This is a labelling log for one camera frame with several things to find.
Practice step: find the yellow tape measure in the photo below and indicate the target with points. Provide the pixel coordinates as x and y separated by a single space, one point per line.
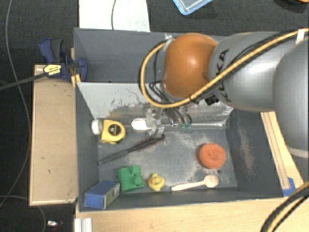
113 130

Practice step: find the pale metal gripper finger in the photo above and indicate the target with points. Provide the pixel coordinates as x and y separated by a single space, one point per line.
150 120
158 131

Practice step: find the orange round sponge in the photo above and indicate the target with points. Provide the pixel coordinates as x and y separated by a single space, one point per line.
212 156

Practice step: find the blue box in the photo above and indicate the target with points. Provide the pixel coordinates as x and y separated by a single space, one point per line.
100 194

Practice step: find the yellow rubber duck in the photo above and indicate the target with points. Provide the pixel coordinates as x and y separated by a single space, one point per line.
156 182

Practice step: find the black bottle brush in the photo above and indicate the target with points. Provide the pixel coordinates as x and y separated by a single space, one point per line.
130 149

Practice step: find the green toy block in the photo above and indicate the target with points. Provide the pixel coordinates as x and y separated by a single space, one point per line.
130 179

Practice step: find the pale wood board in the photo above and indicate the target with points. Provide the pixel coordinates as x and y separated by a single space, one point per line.
53 141

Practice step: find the grey metal bin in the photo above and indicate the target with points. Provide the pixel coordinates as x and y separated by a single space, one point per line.
169 153

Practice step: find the small white bottle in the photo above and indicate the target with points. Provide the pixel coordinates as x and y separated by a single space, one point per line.
96 127

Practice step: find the black cylinder on white bracket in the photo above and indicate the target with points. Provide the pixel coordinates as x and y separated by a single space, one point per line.
211 101

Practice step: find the white cup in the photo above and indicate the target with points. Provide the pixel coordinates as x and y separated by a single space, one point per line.
140 126

